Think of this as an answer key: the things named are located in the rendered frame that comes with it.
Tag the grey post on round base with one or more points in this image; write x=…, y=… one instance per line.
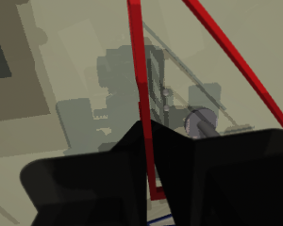
x=201, y=123

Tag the red glasses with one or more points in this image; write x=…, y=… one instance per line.
x=134, y=11

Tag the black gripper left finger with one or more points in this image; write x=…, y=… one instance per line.
x=121, y=172

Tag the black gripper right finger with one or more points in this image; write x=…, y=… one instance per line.
x=182, y=163

